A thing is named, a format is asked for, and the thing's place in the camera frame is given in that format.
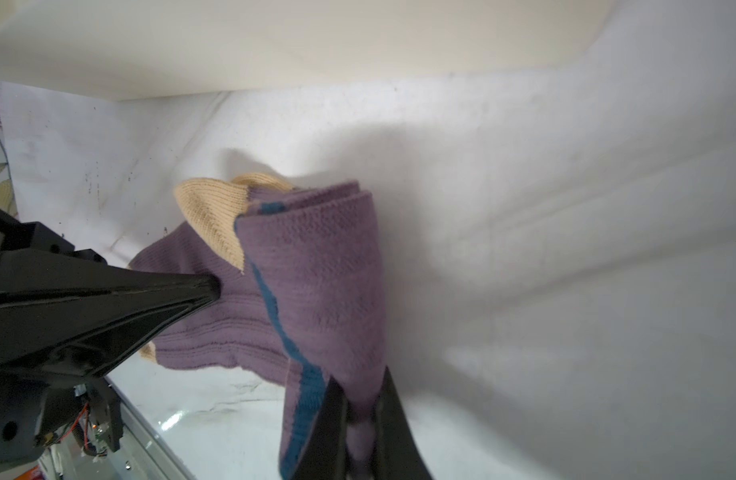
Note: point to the cream compartment tray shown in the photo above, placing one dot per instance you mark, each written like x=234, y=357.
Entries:
x=125, y=50

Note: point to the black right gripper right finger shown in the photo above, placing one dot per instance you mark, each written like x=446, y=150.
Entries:
x=396, y=455

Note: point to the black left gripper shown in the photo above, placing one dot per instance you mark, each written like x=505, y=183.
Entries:
x=67, y=318

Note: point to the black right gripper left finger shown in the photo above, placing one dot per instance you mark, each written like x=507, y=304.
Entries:
x=325, y=456

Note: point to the purple sock with beige toe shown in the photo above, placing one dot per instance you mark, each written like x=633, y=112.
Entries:
x=301, y=303

